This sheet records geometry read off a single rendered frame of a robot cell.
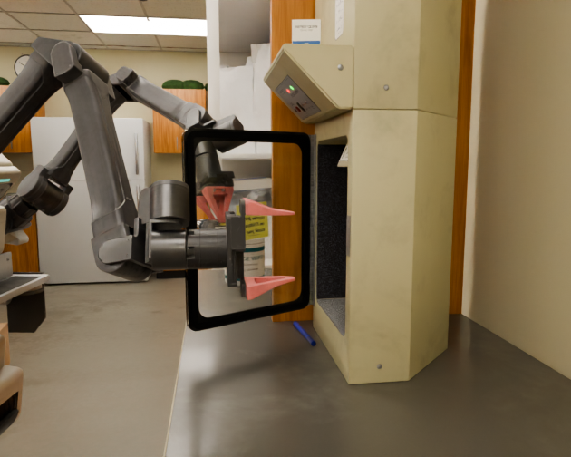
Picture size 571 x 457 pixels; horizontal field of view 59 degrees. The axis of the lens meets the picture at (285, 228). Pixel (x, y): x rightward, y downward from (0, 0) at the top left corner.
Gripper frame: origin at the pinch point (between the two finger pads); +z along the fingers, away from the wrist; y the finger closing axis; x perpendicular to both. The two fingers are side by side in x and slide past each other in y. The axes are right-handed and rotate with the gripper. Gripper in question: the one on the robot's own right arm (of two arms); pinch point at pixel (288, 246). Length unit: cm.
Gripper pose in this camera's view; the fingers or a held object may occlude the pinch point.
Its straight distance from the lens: 74.7
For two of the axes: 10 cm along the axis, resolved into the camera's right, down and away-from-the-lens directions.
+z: 9.9, -0.3, 1.4
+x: -1.5, -1.2, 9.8
